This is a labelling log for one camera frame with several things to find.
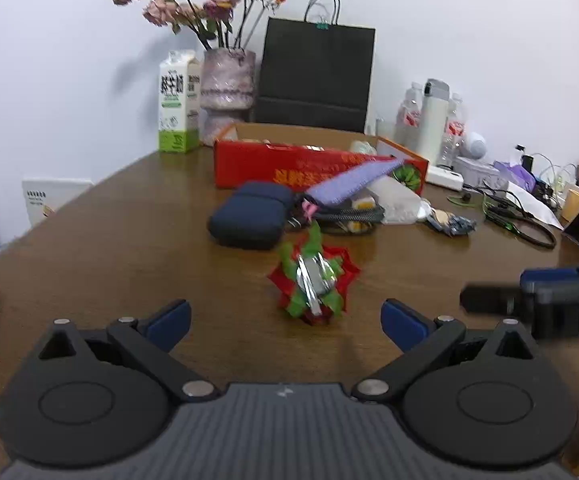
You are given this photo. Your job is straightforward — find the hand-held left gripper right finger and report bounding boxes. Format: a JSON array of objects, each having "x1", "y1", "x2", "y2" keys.
[{"x1": 352, "y1": 298, "x2": 545, "y2": 405}]

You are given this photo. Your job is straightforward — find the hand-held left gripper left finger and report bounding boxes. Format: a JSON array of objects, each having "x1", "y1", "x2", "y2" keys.
[{"x1": 36, "y1": 299, "x2": 220, "y2": 403}]

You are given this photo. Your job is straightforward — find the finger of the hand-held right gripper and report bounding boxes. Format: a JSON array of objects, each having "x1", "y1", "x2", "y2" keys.
[
  {"x1": 520, "y1": 267, "x2": 579, "y2": 286},
  {"x1": 459, "y1": 283, "x2": 525, "y2": 317}
]

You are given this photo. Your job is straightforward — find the red green paper ornament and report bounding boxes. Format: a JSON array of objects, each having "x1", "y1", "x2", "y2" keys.
[{"x1": 267, "y1": 221, "x2": 361, "y2": 326}]

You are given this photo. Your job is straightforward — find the navy zipper case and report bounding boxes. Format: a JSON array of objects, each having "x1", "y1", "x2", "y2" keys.
[{"x1": 206, "y1": 181, "x2": 297, "y2": 251}]

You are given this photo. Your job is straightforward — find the red cardboard box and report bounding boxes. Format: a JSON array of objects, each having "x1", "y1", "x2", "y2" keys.
[{"x1": 212, "y1": 122, "x2": 429, "y2": 197}]

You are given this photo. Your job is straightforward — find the brown wooden desktop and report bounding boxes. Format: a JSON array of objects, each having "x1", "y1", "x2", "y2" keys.
[{"x1": 0, "y1": 122, "x2": 579, "y2": 476}]

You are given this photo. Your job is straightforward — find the white paper sheet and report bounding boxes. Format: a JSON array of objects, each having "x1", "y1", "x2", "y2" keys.
[{"x1": 506, "y1": 182, "x2": 565, "y2": 231}]

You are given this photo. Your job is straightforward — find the clear plastic bag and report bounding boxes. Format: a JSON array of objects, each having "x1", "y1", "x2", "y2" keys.
[{"x1": 368, "y1": 179, "x2": 431, "y2": 224}]

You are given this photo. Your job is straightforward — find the clear plastic container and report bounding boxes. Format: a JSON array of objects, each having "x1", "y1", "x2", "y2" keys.
[{"x1": 456, "y1": 156, "x2": 501, "y2": 189}]

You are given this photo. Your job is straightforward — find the white power strip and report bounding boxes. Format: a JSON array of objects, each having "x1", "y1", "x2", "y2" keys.
[{"x1": 425, "y1": 165, "x2": 465, "y2": 191}]

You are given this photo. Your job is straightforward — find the white round device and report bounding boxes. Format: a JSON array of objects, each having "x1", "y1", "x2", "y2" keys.
[{"x1": 461, "y1": 132, "x2": 488, "y2": 159}]

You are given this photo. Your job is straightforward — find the purple knitted cloth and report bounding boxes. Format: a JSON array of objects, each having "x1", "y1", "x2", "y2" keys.
[{"x1": 304, "y1": 156, "x2": 405, "y2": 207}]

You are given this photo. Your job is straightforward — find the white desk calendar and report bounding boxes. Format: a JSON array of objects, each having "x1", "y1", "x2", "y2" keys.
[{"x1": 22, "y1": 177, "x2": 95, "y2": 226}]

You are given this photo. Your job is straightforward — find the white thermos bottle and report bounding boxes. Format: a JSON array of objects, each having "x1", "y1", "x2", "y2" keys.
[{"x1": 415, "y1": 78, "x2": 451, "y2": 166}]

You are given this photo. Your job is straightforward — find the white green milk carton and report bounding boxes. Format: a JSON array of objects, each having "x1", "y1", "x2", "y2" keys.
[{"x1": 157, "y1": 50, "x2": 202, "y2": 154}]

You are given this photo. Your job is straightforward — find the pink mottled vase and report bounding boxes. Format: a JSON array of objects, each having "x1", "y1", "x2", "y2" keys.
[{"x1": 199, "y1": 48, "x2": 257, "y2": 147}]

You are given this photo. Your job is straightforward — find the black paper bag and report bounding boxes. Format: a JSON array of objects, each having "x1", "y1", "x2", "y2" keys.
[{"x1": 252, "y1": 0, "x2": 377, "y2": 135}]

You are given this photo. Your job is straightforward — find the black cable with green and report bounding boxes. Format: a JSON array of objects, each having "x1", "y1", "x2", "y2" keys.
[{"x1": 483, "y1": 194, "x2": 558, "y2": 249}]

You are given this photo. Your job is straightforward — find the black woven strap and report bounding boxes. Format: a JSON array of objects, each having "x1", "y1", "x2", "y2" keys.
[{"x1": 313, "y1": 204, "x2": 386, "y2": 224}]

